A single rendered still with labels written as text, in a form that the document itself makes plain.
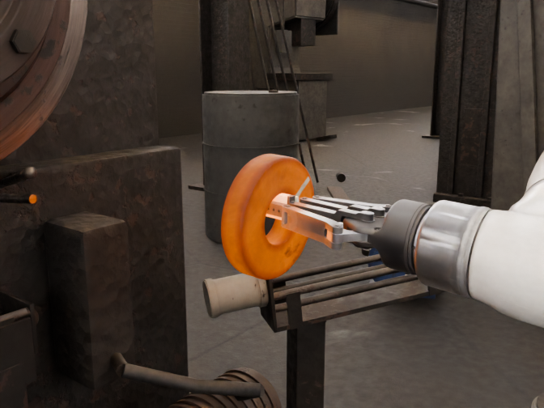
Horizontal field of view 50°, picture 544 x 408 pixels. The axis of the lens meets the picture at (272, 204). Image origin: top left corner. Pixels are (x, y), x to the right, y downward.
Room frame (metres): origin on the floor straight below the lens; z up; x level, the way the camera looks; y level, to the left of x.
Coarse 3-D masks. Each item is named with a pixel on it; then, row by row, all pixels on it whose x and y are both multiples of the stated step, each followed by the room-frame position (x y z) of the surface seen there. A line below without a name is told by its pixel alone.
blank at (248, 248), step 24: (264, 168) 0.66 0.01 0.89; (288, 168) 0.70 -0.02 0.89; (240, 192) 0.65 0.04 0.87; (264, 192) 0.66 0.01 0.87; (288, 192) 0.70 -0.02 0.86; (312, 192) 0.74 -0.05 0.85; (240, 216) 0.63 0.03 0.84; (264, 216) 0.66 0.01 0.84; (240, 240) 0.63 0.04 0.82; (264, 240) 0.66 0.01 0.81; (288, 240) 0.71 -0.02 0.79; (240, 264) 0.65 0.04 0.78; (264, 264) 0.67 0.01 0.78; (288, 264) 0.71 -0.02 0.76
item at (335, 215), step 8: (288, 200) 0.66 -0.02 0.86; (304, 208) 0.65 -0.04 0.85; (312, 208) 0.64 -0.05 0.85; (320, 208) 0.64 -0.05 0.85; (344, 208) 0.63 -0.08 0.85; (328, 216) 0.63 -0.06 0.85; (336, 216) 0.62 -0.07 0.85; (352, 216) 0.61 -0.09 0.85; (360, 216) 0.60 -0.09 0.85; (368, 216) 0.60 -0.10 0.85; (360, 248) 0.60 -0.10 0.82; (368, 248) 0.60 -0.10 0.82
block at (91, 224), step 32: (64, 224) 0.77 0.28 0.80; (96, 224) 0.77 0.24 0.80; (64, 256) 0.76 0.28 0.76; (96, 256) 0.75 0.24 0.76; (128, 256) 0.80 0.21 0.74; (64, 288) 0.77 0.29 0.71; (96, 288) 0.75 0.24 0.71; (128, 288) 0.79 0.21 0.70; (64, 320) 0.77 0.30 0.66; (96, 320) 0.74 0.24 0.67; (128, 320) 0.79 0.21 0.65; (64, 352) 0.77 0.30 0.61; (96, 352) 0.74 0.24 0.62; (128, 352) 0.78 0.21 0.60; (96, 384) 0.74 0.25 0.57
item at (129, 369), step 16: (128, 368) 0.73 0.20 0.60; (144, 368) 0.74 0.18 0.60; (160, 384) 0.74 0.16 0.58; (176, 384) 0.74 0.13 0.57; (192, 384) 0.75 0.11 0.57; (208, 384) 0.76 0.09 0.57; (224, 384) 0.76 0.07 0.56; (240, 384) 0.76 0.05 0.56; (256, 384) 0.76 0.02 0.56; (240, 400) 0.78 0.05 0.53
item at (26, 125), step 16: (80, 0) 0.76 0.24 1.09; (80, 16) 0.76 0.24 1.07; (80, 32) 0.76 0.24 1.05; (64, 48) 0.74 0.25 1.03; (80, 48) 0.76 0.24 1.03; (64, 64) 0.74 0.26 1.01; (48, 80) 0.72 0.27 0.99; (64, 80) 0.74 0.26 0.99; (48, 96) 0.72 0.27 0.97; (32, 112) 0.70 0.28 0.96; (48, 112) 0.72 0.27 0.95; (16, 128) 0.68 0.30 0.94; (32, 128) 0.70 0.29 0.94; (0, 144) 0.66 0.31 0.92; (16, 144) 0.68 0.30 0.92; (0, 160) 0.66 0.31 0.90
